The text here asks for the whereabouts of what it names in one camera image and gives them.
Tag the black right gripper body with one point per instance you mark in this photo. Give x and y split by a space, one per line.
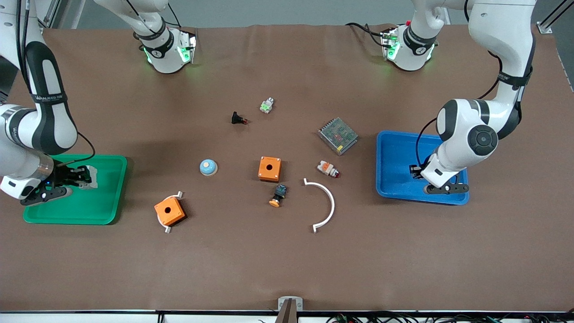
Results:
63 175

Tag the white red circuit breaker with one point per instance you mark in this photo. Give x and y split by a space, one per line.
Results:
93 176

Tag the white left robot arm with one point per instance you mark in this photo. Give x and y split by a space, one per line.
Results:
466 134

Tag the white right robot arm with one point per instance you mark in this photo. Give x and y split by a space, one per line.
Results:
45 125

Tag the blue plastic tray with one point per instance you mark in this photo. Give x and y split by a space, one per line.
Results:
399 167

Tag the green plastic tray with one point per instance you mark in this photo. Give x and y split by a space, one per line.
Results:
89 206

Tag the metal mesh power supply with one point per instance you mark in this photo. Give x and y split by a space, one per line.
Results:
338 135

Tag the orange push button box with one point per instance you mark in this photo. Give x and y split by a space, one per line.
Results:
170 211
269 168

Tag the blue dome buzzer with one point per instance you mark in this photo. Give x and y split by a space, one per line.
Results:
208 167

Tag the orange black push button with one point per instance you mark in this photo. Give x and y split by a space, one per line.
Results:
278 195

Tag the black red push button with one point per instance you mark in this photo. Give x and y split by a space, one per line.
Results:
237 118

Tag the brown table cover sheet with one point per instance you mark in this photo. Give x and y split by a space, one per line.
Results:
269 269

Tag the red white indicator switch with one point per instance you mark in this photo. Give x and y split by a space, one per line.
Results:
328 168

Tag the white curved plastic bracket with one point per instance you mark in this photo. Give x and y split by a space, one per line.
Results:
168 229
331 202

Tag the aluminium frame profile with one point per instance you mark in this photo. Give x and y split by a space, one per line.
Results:
550 20
51 13

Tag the green white button switch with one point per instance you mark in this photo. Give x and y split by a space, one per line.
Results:
267 105

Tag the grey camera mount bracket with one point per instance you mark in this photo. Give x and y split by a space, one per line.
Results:
290 306

